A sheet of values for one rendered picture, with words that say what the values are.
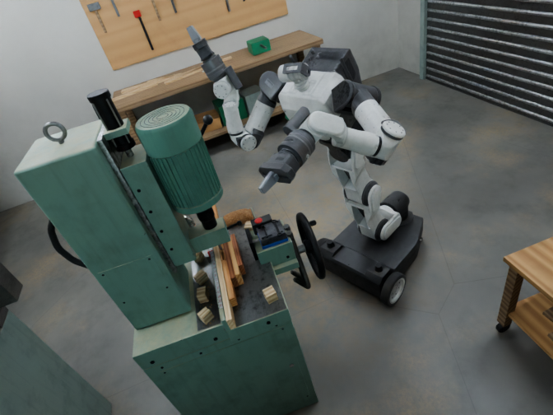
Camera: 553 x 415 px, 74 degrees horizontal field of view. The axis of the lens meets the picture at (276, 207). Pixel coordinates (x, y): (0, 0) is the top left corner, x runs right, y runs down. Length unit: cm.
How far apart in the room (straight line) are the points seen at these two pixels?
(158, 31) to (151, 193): 331
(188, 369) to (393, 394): 101
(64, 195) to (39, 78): 345
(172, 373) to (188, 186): 76
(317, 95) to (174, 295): 92
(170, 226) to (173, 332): 42
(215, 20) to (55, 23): 153
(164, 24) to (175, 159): 333
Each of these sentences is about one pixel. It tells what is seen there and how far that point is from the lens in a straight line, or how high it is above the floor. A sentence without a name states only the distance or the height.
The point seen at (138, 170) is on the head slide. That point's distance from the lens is 116.
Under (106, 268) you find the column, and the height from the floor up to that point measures 113.
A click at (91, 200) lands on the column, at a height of 137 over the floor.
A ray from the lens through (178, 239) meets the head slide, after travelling 130.
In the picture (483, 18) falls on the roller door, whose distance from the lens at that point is 423.
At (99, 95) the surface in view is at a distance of 113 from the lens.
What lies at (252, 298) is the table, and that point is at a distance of 129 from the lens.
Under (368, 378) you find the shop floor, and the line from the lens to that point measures 209.
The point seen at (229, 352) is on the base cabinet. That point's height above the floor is 63.
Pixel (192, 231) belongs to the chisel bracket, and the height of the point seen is 107.
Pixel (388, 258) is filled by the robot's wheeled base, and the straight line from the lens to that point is 232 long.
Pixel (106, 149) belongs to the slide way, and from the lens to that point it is 113.
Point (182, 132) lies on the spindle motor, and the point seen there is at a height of 147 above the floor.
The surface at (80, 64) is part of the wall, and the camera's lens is 448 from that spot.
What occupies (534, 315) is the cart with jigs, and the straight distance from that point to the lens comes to 217.
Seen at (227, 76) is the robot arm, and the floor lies 142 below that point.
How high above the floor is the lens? 187
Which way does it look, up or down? 37 degrees down
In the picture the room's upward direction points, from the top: 16 degrees counter-clockwise
